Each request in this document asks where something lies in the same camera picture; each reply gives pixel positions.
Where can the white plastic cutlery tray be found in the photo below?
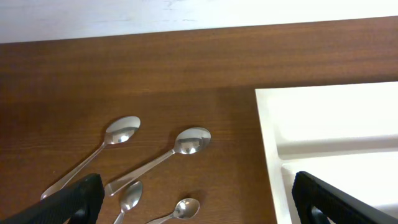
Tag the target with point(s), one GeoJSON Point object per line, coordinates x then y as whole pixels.
{"type": "Point", "coordinates": [346, 135]}

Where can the small steel teaspoon left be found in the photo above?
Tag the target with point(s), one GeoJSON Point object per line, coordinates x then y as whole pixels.
{"type": "Point", "coordinates": [129, 200]}

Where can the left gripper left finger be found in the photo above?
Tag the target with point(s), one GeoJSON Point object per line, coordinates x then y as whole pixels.
{"type": "Point", "coordinates": [78, 203]}

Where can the large steel spoon far left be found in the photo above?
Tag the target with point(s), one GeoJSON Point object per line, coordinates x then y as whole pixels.
{"type": "Point", "coordinates": [117, 132]}

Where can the small steel teaspoon right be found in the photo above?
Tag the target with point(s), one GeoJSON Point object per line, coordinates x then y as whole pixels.
{"type": "Point", "coordinates": [185, 209]}

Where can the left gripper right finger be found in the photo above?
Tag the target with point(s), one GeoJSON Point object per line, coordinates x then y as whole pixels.
{"type": "Point", "coordinates": [318, 202]}

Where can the small steel teaspoon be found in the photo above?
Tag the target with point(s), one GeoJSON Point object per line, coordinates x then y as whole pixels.
{"type": "Point", "coordinates": [129, 200]}
{"type": "Point", "coordinates": [185, 209]}

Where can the large steel spoon near tray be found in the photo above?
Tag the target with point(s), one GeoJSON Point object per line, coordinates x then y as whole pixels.
{"type": "Point", "coordinates": [189, 141]}

